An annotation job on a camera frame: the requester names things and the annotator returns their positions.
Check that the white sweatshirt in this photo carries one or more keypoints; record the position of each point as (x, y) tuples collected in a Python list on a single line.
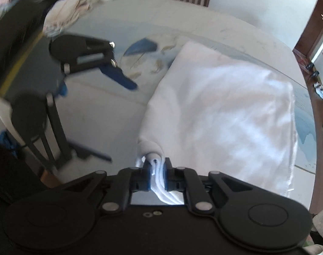
[(211, 112)]

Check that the blue patterned table mat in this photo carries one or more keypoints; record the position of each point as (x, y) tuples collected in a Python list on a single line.
[(102, 115)]

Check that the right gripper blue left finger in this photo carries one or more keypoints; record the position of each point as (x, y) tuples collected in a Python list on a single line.
[(141, 178)]

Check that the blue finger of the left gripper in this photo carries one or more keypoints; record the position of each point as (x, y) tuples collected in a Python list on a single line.
[(84, 152), (117, 75)]

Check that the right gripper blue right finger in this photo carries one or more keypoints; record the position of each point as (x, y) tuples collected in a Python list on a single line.
[(174, 179)]

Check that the cream garment with orange stripe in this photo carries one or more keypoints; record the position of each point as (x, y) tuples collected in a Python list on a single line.
[(63, 14)]

